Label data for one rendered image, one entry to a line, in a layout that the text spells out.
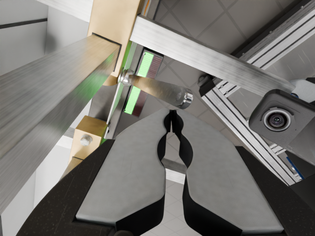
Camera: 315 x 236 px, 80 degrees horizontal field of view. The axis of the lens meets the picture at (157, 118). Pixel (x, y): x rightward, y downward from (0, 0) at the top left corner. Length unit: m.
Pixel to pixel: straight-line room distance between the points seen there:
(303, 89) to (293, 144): 0.11
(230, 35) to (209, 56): 0.91
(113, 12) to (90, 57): 0.08
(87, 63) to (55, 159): 0.66
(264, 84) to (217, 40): 0.87
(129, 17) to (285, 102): 0.19
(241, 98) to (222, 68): 0.80
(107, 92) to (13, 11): 0.22
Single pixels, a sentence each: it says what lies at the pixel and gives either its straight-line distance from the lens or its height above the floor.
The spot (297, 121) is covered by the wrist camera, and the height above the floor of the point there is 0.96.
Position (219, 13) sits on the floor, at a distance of 1.15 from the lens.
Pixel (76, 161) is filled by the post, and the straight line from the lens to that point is 0.42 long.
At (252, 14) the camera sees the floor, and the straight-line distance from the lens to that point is 1.20.
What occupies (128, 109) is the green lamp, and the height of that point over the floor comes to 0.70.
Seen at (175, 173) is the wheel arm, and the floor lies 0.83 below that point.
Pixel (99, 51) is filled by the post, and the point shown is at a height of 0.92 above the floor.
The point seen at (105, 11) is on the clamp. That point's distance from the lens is 0.26.
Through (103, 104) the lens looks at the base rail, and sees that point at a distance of 0.50.
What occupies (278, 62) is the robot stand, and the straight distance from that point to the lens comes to 1.07.
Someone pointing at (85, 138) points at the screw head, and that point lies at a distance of 0.37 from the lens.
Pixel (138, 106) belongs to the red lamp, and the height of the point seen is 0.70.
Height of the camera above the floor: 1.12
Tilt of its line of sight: 58 degrees down
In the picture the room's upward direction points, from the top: 175 degrees counter-clockwise
